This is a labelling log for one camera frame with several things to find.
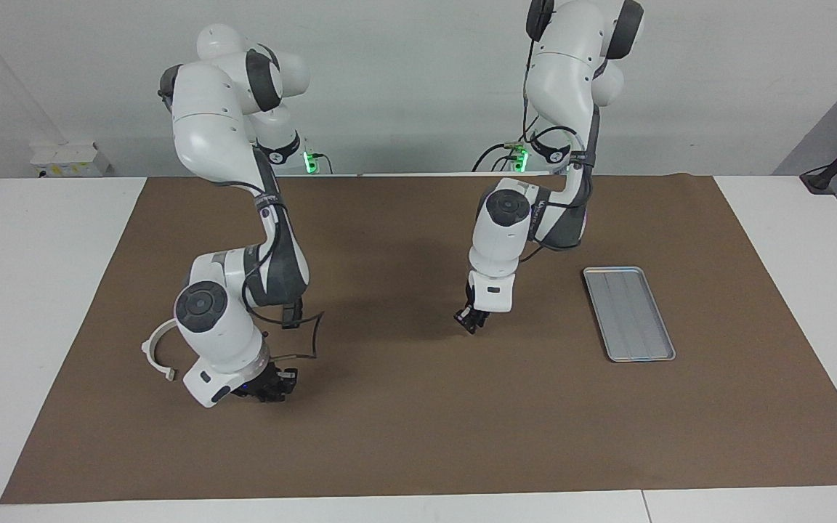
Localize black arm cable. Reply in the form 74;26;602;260
522;36;595;175
243;280;326;361

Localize silver metal tray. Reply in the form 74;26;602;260
583;267;676;362

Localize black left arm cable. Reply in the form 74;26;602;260
522;36;595;175

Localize black base cables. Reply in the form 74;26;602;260
472;140;530;173

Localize white box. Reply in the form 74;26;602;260
30;142;110;178

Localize white half-ring clamp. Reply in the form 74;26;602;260
141;320;179;382

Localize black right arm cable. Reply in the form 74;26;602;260
243;280;326;361

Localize brown table mat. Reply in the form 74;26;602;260
0;174;837;504

